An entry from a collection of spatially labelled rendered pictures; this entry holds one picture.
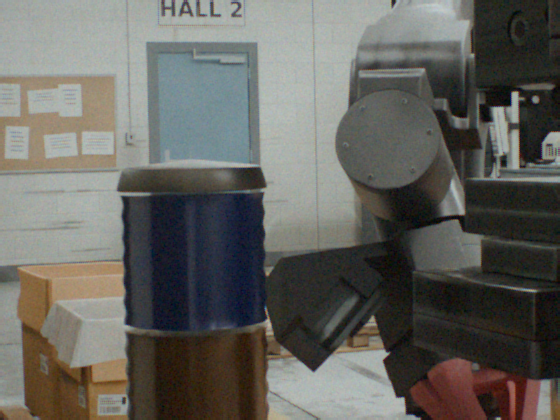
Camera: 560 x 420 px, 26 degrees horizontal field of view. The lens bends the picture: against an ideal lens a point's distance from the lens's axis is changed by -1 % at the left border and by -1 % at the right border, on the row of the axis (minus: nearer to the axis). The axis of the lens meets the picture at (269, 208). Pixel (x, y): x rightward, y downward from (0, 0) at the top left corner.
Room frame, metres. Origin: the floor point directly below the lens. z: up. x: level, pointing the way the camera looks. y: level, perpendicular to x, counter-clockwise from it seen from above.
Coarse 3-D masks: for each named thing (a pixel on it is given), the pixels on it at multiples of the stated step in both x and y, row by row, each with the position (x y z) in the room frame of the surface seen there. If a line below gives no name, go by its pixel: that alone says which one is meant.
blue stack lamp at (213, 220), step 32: (224, 192) 0.31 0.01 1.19; (256, 192) 0.31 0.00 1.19; (128, 224) 0.31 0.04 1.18; (160, 224) 0.30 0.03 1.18; (192, 224) 0.30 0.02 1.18; (224, 224) 0.30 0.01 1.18; (256, 224) 0.31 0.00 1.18; (128, 256) 0.31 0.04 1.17; (160, 256) 0.30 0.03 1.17; (192, 256) 0.30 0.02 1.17; (224, 256) 0.30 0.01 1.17; (256, 256) 0.31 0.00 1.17; (128, 288) 0.31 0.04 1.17; (160, 288) 0.30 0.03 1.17; (192, 288) 0.30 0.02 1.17; (224, 288) 0.30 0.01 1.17; (256, 288) 0.31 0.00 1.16; (128, 320) 0.31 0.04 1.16; (160, 320) 0.30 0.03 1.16; (192, 320) 0.30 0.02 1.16; (224, 320) 0.30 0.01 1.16; (256, 320) 0.31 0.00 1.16
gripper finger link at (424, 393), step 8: (416, 384) 0.68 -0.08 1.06; (424, 384) 0.68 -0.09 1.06; (496, 384) 0.69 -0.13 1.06; (504, 384) 0.69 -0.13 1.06; (512, 384) 0.69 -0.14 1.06; (416, 392) 0.68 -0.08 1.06; (424, 392) 0.68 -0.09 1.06; (432, 392) 0.68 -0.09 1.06; (480, 392) 0.69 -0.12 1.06; (496, 392) 0.70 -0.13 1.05; (504, 392) 0.69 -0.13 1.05; (512, 392) 0.69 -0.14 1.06; (416, 400) 0.69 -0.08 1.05; (424, 400) 0.68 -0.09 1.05; (432, 400) 0.67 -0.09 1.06; (440, 400) 0.67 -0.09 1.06; (504, 400) 0.69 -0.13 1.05; (512, 400) 0.69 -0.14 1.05; (424, 408) 0.69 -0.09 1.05; (432, 408) 0.68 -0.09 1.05; (440, 408) 0.67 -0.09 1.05; (448, 408) 0.67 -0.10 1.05; (504, 408) 0.69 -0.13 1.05; (512, 408) 0.68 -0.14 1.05; (432, 416) 0.68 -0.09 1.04; (440, 416) 0.68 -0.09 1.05; (448, 416) 0.67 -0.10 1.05; (504, 416) 0.69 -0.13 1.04; (512, 416) 0.68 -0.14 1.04
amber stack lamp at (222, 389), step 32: (128, 352) 0.31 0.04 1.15; (160, 352) 0.30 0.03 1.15; (192, 352) 0.30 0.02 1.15; (224, 352) 0.30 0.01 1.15; (256, 352) 0.31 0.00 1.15; (128, 384) 0.31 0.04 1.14; (160, 384) 0.30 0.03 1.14; (192, 384) 0.30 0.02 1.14; (224, 384) 0.30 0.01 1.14; (256, 384) 0.31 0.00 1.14; (128, 416) 0.31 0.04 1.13; (160, 416) 0.30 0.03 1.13; (192, 416) 0.30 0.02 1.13; (224, 416) 0.30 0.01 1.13; (256, 416) 0.31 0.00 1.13
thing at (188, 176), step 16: (192, 160) 0.31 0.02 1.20; (128, 176) 0.31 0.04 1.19; (144, 176) 0.30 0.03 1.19; (160, 176) 0.30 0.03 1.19; (176, 176) 0.30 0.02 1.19; (192, 176) 0.30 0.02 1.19; (208, 176) 0.30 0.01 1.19; (224, 176) 0.30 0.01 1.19; (240, 176) 0.30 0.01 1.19; (256, 176) 0.31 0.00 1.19; (128, 192) 0.30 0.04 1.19; (144, 192) 0.30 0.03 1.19; (160, 192) 0.30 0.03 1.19; (176, 192) 0.30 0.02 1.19; (192, 192) 0.30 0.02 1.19
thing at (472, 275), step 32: (480, 192) 0.58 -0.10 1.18; (512, 192) 0.55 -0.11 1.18; (544, 192) 0.53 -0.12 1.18; (480, 224) 0.58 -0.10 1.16; (512, 224) 0.55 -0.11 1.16; (544, 224) 0.53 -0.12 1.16; (512, 256) 0.53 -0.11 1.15; (544, 256) 0.51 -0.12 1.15; (416, 288) 0.56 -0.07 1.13; (448, 288) 0.54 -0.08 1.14; (480, 288) 0.51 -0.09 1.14; (512, 288) 0.49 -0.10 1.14; (544, 288) 0.49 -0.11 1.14; (416, 320) 0.56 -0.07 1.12; (448, 320) 0.54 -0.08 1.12; (480, 320) 0.51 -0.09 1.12; (512, 320) 0.49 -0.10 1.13; (544, 320) 0.48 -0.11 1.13; (448, 352) 0.54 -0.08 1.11; (480, 352) 0.51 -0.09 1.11; (512, 352) 0.49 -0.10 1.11; (544, 352) 0.48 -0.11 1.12
